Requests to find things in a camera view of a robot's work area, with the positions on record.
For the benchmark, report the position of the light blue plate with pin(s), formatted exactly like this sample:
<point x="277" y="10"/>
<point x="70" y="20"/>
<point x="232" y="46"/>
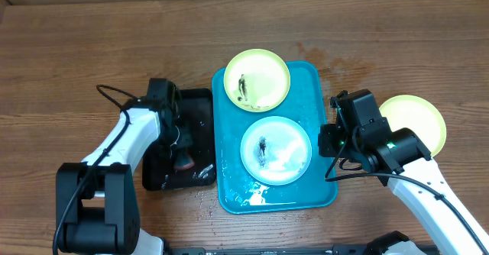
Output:
<point x="276" y="150"/>

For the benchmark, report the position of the black plastic tray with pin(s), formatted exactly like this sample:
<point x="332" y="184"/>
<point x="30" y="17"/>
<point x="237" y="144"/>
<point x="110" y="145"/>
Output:
<point x="157" y="170"/>

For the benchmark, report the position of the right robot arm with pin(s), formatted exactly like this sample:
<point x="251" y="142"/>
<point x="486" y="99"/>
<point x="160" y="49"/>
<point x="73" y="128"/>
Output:
<point x="402" y="162"/>

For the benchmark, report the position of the green and red sponge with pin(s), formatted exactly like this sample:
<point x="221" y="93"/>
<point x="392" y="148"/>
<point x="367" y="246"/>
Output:
<point x="183" y="161"/>

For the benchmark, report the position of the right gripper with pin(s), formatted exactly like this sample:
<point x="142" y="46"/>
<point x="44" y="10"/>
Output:
<point x="327" y="133"/>

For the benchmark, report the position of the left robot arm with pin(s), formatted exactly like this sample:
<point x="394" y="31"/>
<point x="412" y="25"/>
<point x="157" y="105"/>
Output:
<point x="96" y="202"/>

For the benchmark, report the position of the yellow-green plate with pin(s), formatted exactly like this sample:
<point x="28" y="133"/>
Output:
<point x="420" y="116"/>
<point x="257" y="80"/>

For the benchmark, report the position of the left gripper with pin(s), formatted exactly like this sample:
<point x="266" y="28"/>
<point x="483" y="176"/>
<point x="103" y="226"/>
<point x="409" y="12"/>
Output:
<point x="178" y="149"/>

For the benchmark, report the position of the teal plastic tray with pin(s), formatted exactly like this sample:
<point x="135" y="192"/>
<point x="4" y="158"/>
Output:
<point x="238" y="191"/>

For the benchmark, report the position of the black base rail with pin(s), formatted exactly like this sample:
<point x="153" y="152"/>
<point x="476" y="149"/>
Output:
<point x="339" y="249"/>

